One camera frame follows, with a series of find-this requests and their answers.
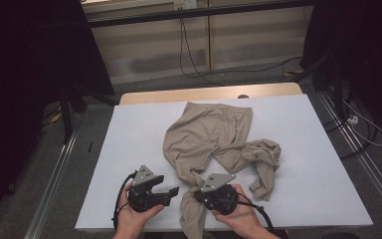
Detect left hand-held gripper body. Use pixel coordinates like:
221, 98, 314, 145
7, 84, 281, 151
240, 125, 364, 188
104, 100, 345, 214
126, 164, 167, 213

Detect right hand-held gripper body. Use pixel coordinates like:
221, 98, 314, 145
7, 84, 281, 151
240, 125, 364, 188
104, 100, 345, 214
193, 172, 240, 215

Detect beige pants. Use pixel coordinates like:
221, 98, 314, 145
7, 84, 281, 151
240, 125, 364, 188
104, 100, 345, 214
162, 101, 283, 239

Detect person's left hand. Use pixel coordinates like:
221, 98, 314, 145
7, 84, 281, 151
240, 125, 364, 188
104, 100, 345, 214
113, 184, 165, 239

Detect person's right hand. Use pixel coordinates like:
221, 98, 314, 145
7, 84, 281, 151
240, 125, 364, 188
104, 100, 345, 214
211, 183, 280, 239

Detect black metal stand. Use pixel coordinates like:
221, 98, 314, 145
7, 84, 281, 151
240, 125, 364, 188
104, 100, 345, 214
290, 49, 347, 116
59, 85, 117, 144

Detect black curtain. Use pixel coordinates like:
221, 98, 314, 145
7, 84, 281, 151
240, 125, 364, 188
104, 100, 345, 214
300, 0, 382, 140
0, 0, 115, 228

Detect black horizontal bar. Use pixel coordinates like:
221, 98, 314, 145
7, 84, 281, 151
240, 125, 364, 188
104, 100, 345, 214
85, 0, 314, 29

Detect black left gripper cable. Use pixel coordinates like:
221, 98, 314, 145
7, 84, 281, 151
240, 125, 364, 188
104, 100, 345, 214
111, 170, 137, 232

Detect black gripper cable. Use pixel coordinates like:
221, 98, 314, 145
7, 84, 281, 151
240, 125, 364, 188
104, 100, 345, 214
236, 194, 276, 233
111, 170, 137, 232

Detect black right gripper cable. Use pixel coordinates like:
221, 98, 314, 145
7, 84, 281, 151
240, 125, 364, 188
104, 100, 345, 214
236, 194, 276, 233

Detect aluminium floor rail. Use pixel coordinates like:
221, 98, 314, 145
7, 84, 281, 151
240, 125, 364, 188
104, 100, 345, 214
23, 131, 81, 239
317, 91, 382, 217

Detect black wall cable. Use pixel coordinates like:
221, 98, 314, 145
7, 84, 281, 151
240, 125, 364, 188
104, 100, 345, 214
178, 17, 223, 87
180, 17, 303, 82

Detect white floor cable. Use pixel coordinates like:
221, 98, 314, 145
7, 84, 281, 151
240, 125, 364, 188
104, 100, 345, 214
342, 99, 382, 147

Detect white wall socket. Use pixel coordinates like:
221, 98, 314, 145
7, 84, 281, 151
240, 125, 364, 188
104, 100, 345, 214
173, 0, 199, 11

